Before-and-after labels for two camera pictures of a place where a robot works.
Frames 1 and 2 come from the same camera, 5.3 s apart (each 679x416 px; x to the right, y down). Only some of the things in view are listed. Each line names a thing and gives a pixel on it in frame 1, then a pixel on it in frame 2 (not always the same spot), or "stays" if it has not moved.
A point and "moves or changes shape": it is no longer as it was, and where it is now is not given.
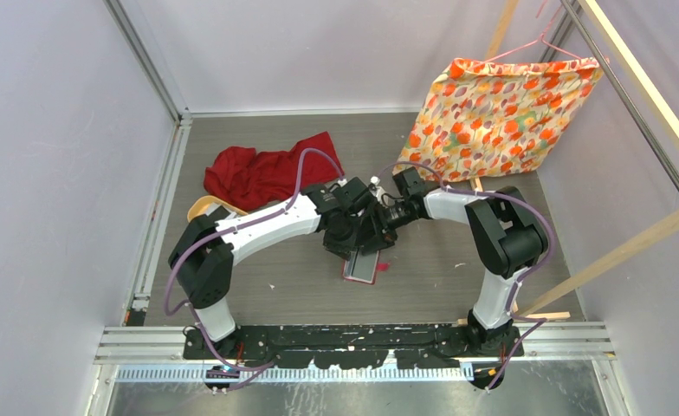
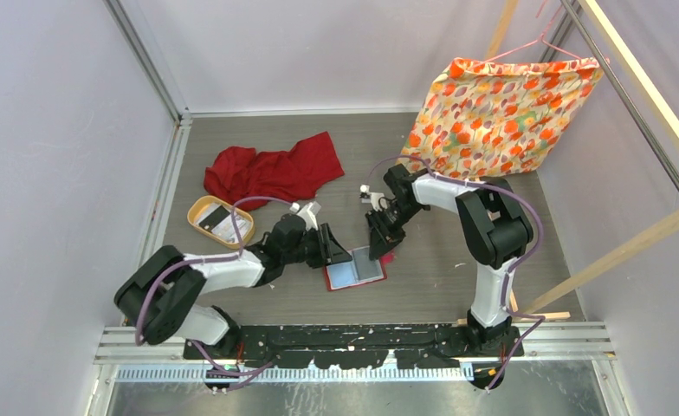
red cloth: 250,179 stays
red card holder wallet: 364,267 moves or changes shape
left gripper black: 344,248 -> 329,250
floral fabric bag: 497,117 stays
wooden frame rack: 669,123 stays
